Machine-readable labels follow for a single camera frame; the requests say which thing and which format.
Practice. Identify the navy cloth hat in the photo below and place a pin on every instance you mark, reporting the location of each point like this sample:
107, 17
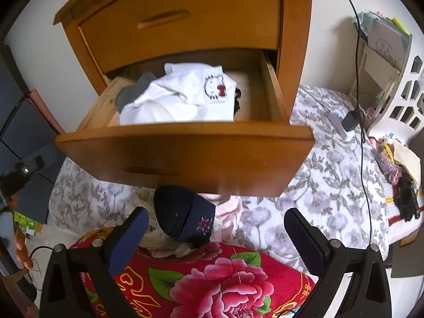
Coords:
180, 212

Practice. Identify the white cutout rack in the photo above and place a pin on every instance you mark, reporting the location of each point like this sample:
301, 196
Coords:
404, 106

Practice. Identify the grey floral quilt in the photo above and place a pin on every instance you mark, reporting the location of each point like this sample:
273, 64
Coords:
314, 188

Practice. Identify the teal plastic bag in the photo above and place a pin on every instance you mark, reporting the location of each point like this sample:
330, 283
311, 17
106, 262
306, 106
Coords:
364, 23

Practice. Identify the colourful patterned roll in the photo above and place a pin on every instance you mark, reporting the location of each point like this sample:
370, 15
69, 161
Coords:
386, 160

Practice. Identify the black lace cloth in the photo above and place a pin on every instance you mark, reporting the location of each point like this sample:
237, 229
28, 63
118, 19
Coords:
237, 101

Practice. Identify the cream paper bag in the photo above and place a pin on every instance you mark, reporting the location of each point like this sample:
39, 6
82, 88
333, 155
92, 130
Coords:
409, 162

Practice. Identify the grey sock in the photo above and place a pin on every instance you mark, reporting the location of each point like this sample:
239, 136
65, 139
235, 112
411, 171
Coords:
131, 94

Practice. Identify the wooden nightstand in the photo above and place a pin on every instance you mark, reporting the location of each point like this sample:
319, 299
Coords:
298, 39

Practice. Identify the pink cloth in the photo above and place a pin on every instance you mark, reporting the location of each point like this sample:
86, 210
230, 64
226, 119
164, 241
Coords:
228, 218

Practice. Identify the black charger adapter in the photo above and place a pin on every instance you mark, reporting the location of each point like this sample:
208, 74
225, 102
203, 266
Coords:
350, 121

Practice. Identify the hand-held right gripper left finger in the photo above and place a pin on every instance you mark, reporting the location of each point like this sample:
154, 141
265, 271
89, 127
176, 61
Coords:
129, 241

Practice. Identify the small plush toy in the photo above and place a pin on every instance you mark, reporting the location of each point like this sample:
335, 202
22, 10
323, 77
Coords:
388, 138

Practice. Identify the person's left hand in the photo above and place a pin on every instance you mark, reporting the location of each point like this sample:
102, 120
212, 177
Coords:
22, 250

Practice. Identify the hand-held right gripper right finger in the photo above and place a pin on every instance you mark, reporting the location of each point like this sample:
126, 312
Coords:
303, 241

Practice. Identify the white knitted mat red trim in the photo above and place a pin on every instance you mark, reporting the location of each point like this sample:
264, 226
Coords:
402, 228

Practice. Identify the pink board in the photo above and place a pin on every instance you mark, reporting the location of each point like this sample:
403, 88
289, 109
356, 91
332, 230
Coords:
46, 112

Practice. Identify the white lace garment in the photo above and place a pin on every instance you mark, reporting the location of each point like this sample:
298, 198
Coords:
159, 241

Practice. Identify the red floral blanket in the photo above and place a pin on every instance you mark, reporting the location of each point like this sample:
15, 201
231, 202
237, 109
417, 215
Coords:
198, 281

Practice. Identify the dark cabinet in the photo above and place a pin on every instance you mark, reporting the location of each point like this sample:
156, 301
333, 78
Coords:
20, 132

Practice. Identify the white shirt with cat embroidery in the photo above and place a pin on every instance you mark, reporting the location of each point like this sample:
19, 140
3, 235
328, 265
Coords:
185, 99

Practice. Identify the green packet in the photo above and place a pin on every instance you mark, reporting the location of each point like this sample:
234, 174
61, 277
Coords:
29, 225

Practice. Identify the yellow packet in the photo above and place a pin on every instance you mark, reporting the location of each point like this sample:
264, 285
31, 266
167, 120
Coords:
400, 24

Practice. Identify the white power strip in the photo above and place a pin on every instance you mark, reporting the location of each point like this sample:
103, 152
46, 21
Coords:
336, 122

